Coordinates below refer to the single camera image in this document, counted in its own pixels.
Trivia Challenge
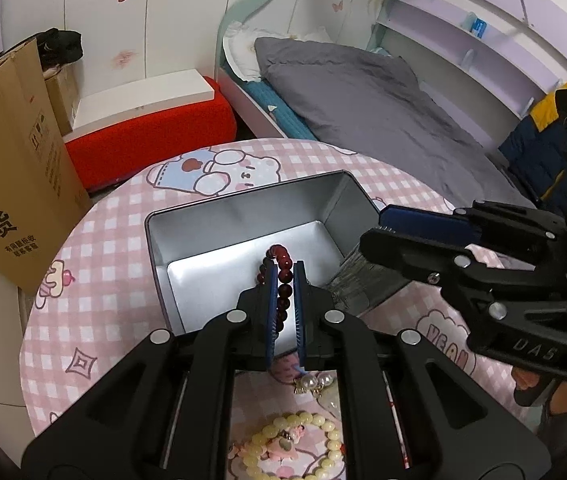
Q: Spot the small cardboard box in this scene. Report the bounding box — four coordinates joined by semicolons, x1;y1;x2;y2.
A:
43;65;81;136

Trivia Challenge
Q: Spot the white board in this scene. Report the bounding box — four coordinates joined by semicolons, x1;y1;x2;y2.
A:
62;69;216;143

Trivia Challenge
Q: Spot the pink flower hair clip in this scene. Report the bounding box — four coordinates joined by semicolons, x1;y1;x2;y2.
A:
262;426;307;462

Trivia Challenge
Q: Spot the person's right hand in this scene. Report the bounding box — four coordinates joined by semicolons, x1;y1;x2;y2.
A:
512;364;567;415

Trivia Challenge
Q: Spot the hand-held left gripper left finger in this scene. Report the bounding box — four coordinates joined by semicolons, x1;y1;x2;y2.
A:
20;260;279;480

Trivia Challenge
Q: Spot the large cardboard box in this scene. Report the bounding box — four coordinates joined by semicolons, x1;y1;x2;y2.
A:
0;37;93;296

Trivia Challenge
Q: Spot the white teal bed frame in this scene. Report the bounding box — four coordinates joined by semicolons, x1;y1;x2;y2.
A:
213;0;539;211

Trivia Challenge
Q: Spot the teal quilted blanket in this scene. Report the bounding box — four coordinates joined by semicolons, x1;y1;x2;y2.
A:
243;80;321;141

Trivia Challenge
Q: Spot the pale yellow bead bracelet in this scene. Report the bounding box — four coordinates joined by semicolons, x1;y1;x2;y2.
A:
240;410;347;480

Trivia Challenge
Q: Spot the grey blanket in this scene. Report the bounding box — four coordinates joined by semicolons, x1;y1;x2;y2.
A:
253;36;539;211

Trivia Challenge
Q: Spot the dark red bead bracelet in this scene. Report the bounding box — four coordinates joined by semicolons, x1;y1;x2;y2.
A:
258;244;297;336

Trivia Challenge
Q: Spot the pink checked cartoon tablecloth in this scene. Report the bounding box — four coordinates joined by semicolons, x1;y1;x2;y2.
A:
18;137;554;480

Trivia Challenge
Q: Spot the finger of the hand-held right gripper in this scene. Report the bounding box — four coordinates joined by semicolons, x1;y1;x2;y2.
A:
378;200;567;273
360;227;567;333

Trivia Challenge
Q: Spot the silver metal tin box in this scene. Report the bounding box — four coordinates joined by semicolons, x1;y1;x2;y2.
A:
144;170;417;337

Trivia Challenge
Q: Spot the purple wall shelf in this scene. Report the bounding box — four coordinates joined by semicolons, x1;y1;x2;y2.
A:
373;0;567;121

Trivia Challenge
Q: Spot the red ottoman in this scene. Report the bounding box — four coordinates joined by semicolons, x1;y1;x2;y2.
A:
64;76;236;193

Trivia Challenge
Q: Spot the white pillow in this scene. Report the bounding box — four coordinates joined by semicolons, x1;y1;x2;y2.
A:
223;22;264;81

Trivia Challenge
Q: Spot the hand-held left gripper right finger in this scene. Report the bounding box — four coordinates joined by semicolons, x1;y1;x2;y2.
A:
293;260;551;480

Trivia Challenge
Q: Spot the small blue box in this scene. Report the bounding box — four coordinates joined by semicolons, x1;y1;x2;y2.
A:
463;14;488;38

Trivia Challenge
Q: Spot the black cloth bundle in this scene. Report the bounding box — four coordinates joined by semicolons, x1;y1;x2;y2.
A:
37;27;84;67

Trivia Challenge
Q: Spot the navy yellow jacket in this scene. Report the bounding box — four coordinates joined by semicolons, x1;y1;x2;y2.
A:
497;79;567;206

